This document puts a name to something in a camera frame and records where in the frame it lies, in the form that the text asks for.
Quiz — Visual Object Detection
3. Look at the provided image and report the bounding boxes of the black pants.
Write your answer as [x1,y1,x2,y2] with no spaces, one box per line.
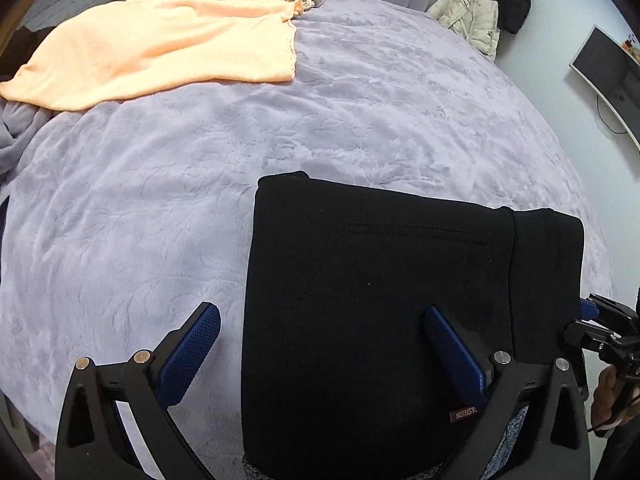
[241,172,584,479]

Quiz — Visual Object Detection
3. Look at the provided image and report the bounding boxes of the person right hand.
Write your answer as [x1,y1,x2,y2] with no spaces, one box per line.
[591,365,639,431]

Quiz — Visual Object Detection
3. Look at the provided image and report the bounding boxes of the lavender plush bed blanket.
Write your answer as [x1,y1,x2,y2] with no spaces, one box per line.
[1,0,613,479]

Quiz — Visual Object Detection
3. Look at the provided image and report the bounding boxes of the cream puffer jacket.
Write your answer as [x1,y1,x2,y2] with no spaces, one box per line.
[426,0,500,61]

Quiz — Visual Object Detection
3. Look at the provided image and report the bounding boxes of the peach fleece blanket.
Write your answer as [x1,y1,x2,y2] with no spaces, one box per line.
[1,0,304,110]

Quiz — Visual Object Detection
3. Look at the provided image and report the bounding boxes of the monitor cable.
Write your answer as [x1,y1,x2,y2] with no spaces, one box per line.
[595,93,629,137]

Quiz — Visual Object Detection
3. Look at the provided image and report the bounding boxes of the curved wall monitor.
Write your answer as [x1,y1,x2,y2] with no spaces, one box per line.
[570,25,639,148]

